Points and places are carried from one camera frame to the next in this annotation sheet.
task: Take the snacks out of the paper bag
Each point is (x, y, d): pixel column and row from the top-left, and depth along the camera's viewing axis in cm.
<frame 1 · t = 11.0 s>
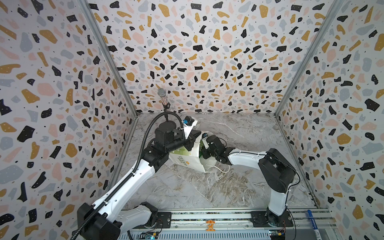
left hand: (200, 130, 68), fingers closed
right hand: (200, 144, 92), fingers closed
white paper shopping bag: (191, 158, 77), point 19 cm above the table
microphone on black stand: (162, 93, 89), point 34 cm above the table

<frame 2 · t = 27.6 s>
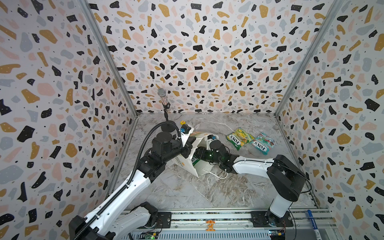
left hand: (194, 135, 69), fingers closed
right hand: (190, 149, 82), fingers open
small yellow cube: (182, 122, 118), on the table
yellow-green Fox's candy bag: (239, 138, 105), point 4 cm above the table
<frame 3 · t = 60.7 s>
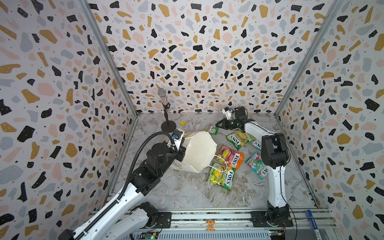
left hand: (182, 136, 68), fingers closed
right hand: (214, 121, 99), fingers closed
orange Fox's candy bag: (230, 157, 97), point 3 cm above the table
teal Fox's candy bag: (254, 165, 92), point 4 cm above the table
green Fox's candy bag: (221, 175, 88), point 3 cm above the table
green Fox's candy bag 2: (212, 128, 102), point 10 cm above the table
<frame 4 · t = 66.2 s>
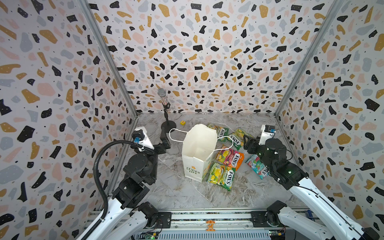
left hand: (153, 128, 60), fingers open
right hand: (248, 134, 71), fingers open
white paper shopping bag: (198, 144, 100), point 5 cm above the table
